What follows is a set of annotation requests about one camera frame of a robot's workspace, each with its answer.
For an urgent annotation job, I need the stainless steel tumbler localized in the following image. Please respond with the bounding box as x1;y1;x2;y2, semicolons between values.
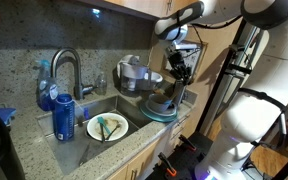
173;80;186;106

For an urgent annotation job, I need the steel sink basin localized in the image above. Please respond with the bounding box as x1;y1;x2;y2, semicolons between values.
37;96;151;175

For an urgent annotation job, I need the wooden cabinet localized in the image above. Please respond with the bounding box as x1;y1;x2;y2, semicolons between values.
103;110;192;180

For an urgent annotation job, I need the silver fork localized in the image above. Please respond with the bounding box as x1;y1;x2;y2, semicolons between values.
105;124;121;141

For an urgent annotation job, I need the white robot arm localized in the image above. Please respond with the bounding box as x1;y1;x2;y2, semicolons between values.
154;0;288;180

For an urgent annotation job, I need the grey ceramic bowl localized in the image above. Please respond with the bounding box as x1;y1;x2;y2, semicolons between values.
147;94;176;114

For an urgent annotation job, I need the white water filter pitcher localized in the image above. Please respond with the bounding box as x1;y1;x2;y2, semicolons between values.
116;55;163;94

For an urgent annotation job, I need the white dirty plate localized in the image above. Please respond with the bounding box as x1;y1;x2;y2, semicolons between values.
86;113;129;141

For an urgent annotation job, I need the dark knife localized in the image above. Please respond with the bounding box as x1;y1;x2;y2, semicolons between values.
100;123;105;143

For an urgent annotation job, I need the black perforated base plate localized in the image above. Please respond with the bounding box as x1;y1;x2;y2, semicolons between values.
145;132;213;180

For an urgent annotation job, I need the dark metal faucet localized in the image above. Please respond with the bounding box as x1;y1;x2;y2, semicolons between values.
51;47;96;100

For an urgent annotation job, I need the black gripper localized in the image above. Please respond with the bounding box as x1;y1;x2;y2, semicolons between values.
166;49;192;85

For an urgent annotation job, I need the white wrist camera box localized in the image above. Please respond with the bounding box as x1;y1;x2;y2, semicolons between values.
170;42;197;50

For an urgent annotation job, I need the blue water bottle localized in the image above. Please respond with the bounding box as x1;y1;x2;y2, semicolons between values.
53;94;75;141

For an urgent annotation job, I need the teal plate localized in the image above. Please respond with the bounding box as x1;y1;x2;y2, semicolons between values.
139;102;178;123

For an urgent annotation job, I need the framed dishes sign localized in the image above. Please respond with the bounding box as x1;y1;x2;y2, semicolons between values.
165;41;203;77

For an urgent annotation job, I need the blue dish soap bottle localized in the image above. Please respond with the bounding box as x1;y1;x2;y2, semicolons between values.
37;60;58;111

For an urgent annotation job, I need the black orange clamp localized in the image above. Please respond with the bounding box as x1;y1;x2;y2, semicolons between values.
158;152;177;177
179;134;196;151

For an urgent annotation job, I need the clear soap dispenser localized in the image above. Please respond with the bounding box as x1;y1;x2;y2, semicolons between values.
96;72;107;95

